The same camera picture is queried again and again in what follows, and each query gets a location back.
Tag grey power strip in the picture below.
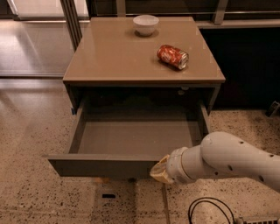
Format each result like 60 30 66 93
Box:
235 216 280 224

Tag grey top drawer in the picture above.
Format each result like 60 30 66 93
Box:
48 100 210 179

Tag black floor cable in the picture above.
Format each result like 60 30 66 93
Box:
187 197 236 224

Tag black floor marker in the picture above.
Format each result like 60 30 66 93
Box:
102 193 116 199

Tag white ceramic bowl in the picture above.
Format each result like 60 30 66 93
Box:
133 15 159 36

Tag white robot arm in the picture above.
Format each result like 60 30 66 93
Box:
150 131 280 192

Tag black object by wall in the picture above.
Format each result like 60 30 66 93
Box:
265 101 280 117

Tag red soda can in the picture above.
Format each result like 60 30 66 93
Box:
157 45 189 70

